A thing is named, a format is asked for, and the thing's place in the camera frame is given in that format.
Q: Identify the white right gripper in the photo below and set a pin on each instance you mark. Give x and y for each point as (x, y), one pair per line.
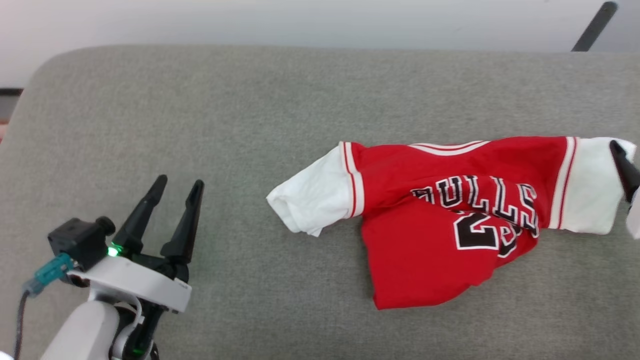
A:
(635, 215)

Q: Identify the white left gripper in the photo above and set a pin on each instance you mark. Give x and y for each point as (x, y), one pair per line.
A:
(140, 285)

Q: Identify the red white basketball jersey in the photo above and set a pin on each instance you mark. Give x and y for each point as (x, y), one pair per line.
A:
(425, 250)

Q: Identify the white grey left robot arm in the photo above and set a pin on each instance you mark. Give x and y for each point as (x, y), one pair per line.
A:
(80, 335)

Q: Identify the grey fabric sofa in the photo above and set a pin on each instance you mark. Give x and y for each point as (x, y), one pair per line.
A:
(250, 125)

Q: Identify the black slanted pole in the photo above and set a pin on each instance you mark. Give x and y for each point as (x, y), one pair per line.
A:
(595, 25)

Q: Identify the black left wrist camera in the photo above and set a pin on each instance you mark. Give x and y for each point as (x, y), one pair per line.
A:
(75, 240)

